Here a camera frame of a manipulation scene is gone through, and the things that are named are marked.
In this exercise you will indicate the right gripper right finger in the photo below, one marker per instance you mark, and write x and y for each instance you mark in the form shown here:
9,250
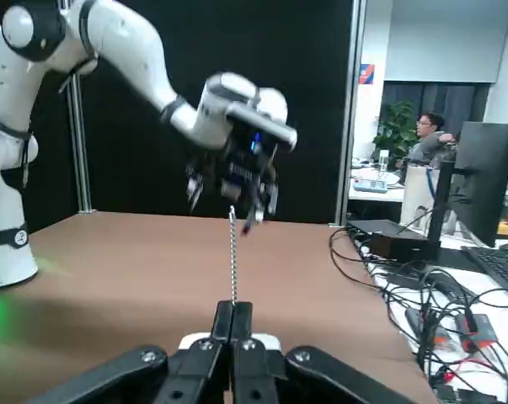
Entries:
270,374

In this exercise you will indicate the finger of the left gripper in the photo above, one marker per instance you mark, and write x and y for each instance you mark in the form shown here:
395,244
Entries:
196,183
266,202

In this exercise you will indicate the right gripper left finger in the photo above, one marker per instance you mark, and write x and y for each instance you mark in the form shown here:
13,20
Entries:
194,370

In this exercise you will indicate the blue power strip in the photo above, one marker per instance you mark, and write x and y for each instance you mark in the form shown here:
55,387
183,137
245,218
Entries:
369,186

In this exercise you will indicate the black computer box red logo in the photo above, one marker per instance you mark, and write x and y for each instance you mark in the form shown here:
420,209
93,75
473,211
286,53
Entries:
384,227

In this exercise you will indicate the green potted plant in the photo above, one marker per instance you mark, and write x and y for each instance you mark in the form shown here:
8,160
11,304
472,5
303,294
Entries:
397,126

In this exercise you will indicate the person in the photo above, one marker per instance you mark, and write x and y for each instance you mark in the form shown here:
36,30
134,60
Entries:
430,147

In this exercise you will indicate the usb hub red plugs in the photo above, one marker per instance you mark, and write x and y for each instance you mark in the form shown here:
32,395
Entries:
477,332

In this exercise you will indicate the black computer monitor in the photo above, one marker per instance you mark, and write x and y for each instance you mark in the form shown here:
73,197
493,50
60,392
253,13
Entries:
485,181

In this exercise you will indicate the black keyboard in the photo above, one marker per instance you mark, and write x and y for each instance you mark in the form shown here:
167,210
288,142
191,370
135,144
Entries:
500,269

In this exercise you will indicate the aluminium frame post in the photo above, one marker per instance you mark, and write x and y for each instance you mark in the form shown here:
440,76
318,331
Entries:
351,126
80,168

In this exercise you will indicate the red blue wall sign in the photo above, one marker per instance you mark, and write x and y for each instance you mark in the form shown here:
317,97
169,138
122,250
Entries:
366,74

